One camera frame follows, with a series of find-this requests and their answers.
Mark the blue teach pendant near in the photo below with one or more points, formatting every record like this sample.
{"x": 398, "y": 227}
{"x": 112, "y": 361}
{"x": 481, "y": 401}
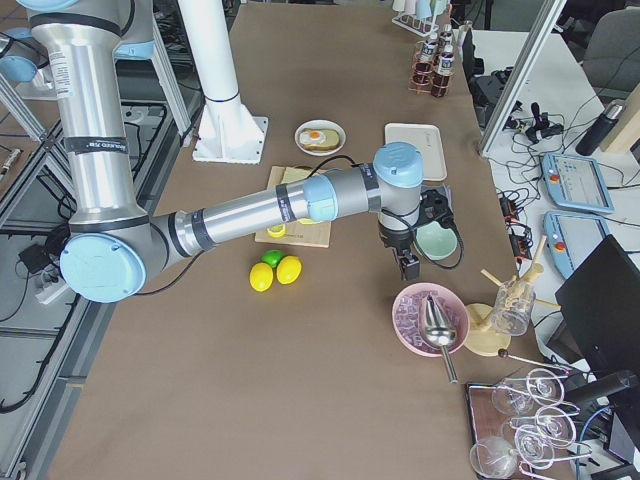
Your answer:
{"x": 572, "y": 237}

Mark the aluminium frame post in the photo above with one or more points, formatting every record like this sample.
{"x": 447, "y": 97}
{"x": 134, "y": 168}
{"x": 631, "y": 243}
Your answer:
{"x": 535, "y": 41}

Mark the pink bowl with ice cubes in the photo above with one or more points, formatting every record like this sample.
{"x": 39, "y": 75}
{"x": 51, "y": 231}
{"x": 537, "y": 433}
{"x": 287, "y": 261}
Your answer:
{"x": 406, "y": 310}

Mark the yellow lemon right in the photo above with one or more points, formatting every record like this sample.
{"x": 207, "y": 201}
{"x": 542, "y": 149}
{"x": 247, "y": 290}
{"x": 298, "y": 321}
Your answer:
{"x": 288, "y": 269}

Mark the white plate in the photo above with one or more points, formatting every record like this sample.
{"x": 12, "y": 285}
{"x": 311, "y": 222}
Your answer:
{"x": 321, "y": 124}

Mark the tea bottle two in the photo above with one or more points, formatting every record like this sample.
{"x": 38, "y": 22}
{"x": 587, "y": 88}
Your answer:
{"x": 443, "y": 72}

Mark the lime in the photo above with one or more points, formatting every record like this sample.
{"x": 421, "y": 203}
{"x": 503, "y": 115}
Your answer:
{"x": 273, "y": 257}

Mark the yellow lemon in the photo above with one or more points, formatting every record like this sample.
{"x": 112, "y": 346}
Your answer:
{"x": 288, "y": 269}
{"x": 261, "y": 277}

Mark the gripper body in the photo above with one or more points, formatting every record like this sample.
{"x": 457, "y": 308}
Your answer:
{"x": 394, "y": 240}

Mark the plain bread slice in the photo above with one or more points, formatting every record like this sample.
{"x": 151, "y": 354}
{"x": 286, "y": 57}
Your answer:
{"x": 293, "y": 174}

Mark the dark grey cloth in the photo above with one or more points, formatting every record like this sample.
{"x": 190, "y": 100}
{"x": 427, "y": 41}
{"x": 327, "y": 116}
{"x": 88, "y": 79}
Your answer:
{"x": 434, "y": 206}

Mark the metal ice scoop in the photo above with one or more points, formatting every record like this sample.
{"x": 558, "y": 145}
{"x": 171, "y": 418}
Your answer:
{"x": 439, "y": 333}

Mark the cream rabbit tray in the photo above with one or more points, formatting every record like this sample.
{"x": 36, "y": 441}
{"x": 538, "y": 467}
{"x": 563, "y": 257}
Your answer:
{"x": 427, "y": 139}

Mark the wine glass three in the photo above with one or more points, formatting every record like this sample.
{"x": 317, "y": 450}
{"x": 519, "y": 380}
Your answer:
{"x": 533, "y": 448}

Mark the wine glass one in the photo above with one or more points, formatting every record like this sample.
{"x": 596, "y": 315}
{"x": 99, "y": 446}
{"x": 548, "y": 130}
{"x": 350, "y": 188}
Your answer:
{"x": 510, "y": 397}

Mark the white cup rack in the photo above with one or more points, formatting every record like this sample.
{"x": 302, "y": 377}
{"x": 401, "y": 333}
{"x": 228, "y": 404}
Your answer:
{"x": 419, "y": 16}

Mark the tea bottle three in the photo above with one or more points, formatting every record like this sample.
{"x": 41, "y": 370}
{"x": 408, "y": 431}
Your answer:
{"x": 445, "y": 37}

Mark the wine glass two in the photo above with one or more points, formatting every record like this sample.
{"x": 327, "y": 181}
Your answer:
{"x": 550, "y": 423}

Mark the yellow lemon left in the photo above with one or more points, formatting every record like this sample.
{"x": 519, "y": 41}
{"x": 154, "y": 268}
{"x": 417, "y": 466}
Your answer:
{"x": 261, "y": 277}

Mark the blue teach pendant far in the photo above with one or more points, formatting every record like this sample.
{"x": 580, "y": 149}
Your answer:
{"x": 576, "y": 182}

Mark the wine glass four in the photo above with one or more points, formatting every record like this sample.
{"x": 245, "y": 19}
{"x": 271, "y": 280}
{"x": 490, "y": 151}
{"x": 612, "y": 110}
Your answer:
{"x": 494, "y": 457}

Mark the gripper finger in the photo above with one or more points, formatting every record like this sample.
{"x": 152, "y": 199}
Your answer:
{"x": 409, "y": 265}

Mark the blue teach pendant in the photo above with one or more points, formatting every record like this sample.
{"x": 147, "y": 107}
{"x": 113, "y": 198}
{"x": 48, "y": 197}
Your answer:
{"x": 576, "y": 182}
{"x": 572, "y": 237}

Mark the tea bottle one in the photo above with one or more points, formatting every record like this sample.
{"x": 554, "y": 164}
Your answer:
{"x": 423, "y": 63}

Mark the wooden mug tree stand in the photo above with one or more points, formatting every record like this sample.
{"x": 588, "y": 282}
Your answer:
{"x": 483, "y": 339}

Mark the black tray with glasses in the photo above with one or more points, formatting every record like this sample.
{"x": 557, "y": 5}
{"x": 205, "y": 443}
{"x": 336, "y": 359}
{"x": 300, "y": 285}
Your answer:
{"x": 485, "y": 420}

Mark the mint green bowl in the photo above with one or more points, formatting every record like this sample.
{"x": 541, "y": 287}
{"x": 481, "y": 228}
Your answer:
{"x": 435, "y": 242}

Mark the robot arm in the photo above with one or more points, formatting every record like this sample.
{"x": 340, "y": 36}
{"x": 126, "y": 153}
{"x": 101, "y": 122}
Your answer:
{"x": 115, "y": 245}

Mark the half lemon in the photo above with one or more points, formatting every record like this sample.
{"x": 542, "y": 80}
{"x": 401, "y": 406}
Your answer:
{"x": 277, "y": 231}

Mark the wooden cutting board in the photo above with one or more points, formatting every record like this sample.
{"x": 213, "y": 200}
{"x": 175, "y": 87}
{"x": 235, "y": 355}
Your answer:
{"x": 299, "y": 233}

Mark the black thermos bottle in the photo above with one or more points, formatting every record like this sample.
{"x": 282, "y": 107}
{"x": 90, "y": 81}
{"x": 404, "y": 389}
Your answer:
{"x": 603, "y": 125}

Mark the copper wire bottle rack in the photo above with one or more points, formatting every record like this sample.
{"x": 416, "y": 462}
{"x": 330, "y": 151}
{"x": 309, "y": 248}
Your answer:
{"x": 433, "y": 63}

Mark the glass mug on stand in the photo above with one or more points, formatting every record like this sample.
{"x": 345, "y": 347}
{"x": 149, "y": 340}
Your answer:
{"x": 511, "y": 313}

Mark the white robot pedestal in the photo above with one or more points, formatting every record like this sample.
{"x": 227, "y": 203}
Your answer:
{"x": 227, "y": 132}

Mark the black monitor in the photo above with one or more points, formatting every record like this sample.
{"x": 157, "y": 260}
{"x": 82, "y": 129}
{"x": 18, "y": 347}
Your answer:
{"x": 600, "y": 306}

